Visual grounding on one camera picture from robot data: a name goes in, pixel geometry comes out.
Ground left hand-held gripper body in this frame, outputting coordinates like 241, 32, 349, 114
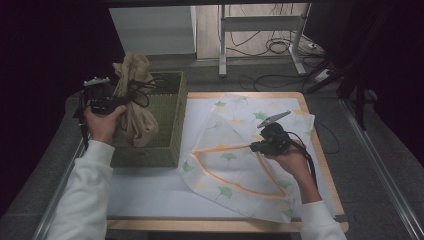
81, 76, 118, 117

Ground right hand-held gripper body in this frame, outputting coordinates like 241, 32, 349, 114
257, 110, 294, 156

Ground beige drawstring pants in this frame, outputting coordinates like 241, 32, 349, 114
112, 51, 160, 149

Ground ginkgo print mesh laundry bag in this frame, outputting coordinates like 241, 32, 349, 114
179, 93, 316, 224

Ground green woven plastic basket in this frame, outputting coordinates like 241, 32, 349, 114
109, 70, 188, 169

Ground person's left hand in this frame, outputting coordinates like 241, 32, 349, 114
83, 105, 127, 145

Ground person's right hand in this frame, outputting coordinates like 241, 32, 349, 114
265, 144, 313, 184

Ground white cabinet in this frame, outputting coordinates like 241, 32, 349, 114
108, 5, 198, 58

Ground dark curtain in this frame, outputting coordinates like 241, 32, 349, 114
304, 0, 424, 168
0, 0, 132, 218

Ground white power strip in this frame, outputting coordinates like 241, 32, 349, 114
313, 68, 332, 83

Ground black metal stand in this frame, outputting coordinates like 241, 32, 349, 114
335, 59, 378, 132

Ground white table mat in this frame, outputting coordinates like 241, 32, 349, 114
106, 97, 335, 220

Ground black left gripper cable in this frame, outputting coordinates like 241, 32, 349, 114
76, 89, 91, 151

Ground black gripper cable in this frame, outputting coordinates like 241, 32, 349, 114
286, 130, 318, 188
76, 89, 91, 151

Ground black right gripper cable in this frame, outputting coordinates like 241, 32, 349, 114
286, 130, 318, 188

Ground thin black cable loop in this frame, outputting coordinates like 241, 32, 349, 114
314, 119, 342, 155

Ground long black floor cable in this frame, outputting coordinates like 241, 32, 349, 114
239, 59, 338, 94

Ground tangle of black floor cables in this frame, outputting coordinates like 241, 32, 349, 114
228, 3, 303, 58

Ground metal floor rail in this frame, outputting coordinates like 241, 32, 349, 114
31, 136, 88, 240
339, 98, 424, 240

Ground white metal desk frame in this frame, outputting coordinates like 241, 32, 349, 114
218, 3, 313, 78

